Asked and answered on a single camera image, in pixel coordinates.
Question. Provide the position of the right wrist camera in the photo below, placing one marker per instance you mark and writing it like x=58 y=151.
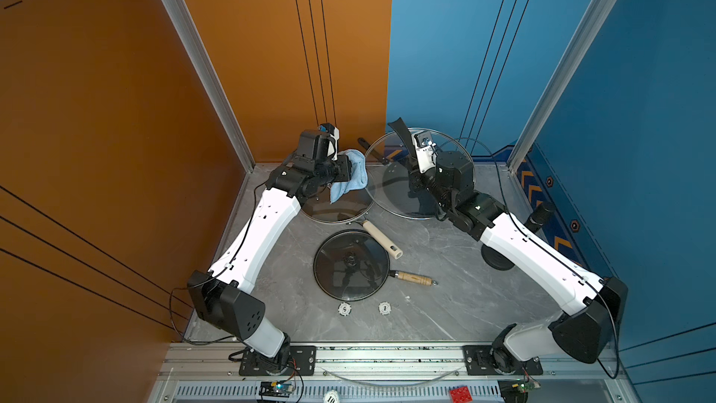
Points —
x=425 y=150

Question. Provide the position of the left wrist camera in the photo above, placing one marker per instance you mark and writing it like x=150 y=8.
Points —
x=333 y=136

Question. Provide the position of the black wok black handle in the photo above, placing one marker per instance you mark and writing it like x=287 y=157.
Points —
x=388 y=170

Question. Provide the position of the red perforated block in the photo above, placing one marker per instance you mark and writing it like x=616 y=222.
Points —
x=460 y=394

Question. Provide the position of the brown wok cream handle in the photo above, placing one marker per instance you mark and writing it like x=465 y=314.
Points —
x=383 y=238

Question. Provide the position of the light blue microfibre cloth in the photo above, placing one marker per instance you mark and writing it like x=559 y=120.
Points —
x=357 y=179

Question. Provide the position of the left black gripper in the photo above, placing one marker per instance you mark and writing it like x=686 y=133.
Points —
x=344 y=169

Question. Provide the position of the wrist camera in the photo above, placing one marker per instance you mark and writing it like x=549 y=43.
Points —
x=333 y=136
x=425 y=150

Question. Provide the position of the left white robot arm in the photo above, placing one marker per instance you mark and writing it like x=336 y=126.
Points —
x=222 y=296

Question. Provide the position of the left aluminium corner post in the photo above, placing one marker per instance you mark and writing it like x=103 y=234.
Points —
x=190 y=37

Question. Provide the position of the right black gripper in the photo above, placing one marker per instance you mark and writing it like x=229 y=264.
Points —
x=418 y=184

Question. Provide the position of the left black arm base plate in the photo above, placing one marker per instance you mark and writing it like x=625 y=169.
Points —
x=296 y=358

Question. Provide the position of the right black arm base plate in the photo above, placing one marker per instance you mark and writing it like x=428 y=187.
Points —
x=482 y=360

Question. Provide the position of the white round marker one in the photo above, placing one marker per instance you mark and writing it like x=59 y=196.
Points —
x=385 y=308

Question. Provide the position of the white round numbered tag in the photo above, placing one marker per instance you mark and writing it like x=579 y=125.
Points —
x=331 y=396

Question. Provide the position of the green circuit board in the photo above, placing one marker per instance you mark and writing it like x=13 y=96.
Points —
x=281 y=391

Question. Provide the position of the aluminium corner post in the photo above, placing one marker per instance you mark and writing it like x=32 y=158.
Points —
x=190 y=37
x=584 y=35

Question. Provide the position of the aluminium front rail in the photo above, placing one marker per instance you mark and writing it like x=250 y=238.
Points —
x=418 y=360

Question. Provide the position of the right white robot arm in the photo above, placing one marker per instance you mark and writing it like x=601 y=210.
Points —
x=590 y=307

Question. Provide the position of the small board with wires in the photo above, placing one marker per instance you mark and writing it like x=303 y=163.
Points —
x=526 y=387

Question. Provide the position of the white round marker five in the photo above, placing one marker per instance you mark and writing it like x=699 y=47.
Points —
x=344 y=309

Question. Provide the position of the right aluminium corner post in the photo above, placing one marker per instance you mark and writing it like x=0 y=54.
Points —
x=584 y=35

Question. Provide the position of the large glass pot lid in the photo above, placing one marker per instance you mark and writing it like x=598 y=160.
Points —
x=352 y=197

